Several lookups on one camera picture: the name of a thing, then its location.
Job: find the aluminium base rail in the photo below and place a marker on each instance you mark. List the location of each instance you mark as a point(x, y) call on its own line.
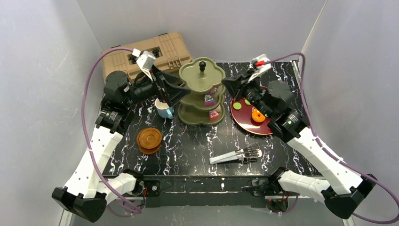
point(257, 192)

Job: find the tan plastic toolbox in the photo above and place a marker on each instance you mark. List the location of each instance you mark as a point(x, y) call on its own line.
point(169, 49)

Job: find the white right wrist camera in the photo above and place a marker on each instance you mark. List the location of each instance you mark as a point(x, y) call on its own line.
point(260, 66)

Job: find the blue mug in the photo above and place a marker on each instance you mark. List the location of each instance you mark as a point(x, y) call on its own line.
point(164, 110)

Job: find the purple frosted cake slice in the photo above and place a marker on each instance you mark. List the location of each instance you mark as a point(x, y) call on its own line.
point(208, 100)

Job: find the red round lacquer tray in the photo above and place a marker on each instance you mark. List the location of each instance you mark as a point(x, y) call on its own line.
point(244, 120)

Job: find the green macaron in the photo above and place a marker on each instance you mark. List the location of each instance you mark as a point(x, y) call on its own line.
point(237, 106)

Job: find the stacked brown wooden coasters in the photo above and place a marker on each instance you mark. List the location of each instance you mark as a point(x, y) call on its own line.
point(149, 140)

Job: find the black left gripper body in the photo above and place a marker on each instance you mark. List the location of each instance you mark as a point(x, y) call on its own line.
point(160, 90)

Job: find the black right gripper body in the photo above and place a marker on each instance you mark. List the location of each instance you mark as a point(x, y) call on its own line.
point(244, 88)

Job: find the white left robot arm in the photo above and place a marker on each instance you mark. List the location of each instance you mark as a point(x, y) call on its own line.
point(87, 194)

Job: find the green three-tier serving stand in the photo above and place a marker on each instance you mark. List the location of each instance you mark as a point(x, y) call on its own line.
point(200, 76)

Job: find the orange glazed donut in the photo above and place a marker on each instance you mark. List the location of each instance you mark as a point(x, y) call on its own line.
point(257, 116)

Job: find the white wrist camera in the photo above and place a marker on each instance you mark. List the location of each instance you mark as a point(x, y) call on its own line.
point(145, 60)
point(260, 66)

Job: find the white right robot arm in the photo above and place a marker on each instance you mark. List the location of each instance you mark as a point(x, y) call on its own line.
point(341, 190)

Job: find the white sugared cake piece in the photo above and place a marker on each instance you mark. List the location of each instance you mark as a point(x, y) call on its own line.
point(218, 109)

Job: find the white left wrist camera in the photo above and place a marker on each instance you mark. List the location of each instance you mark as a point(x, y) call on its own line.
point(145, 60)

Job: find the pink sprinkled cake slice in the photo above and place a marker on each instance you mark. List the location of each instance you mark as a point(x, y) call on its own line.
point(214, 115)

